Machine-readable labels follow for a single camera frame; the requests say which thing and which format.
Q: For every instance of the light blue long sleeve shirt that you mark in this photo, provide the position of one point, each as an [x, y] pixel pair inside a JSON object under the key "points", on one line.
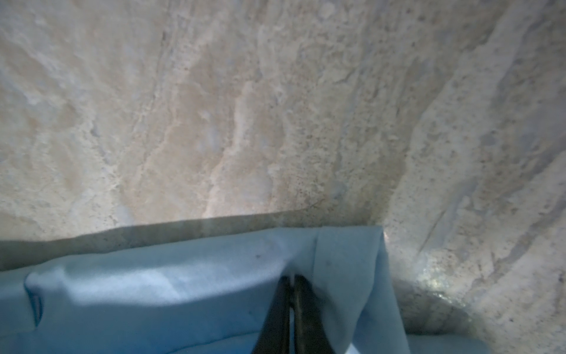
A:
{"points": [[211, 296]]}

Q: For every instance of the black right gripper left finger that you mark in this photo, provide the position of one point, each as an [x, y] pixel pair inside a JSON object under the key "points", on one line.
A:
{"points": [[274, 338]]}

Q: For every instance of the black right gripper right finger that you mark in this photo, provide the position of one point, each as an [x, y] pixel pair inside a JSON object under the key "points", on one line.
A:
{"points": [[309, 334]]}

